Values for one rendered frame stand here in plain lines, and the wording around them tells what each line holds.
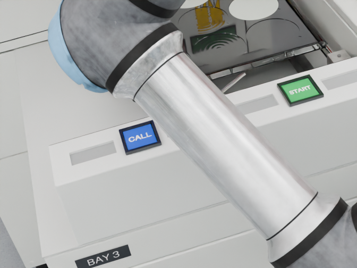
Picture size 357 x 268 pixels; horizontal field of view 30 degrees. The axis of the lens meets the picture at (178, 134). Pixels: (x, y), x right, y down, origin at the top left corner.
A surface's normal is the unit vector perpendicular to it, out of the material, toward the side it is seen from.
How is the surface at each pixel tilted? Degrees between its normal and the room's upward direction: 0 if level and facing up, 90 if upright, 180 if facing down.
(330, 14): 90
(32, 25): 90
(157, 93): 59
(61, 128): 0
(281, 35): 0
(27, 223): 90
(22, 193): 90
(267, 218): 67
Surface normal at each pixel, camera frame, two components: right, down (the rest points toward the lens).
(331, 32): -0.96, 0.28
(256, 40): -0.15, -0.73
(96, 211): 0.25, 0.62
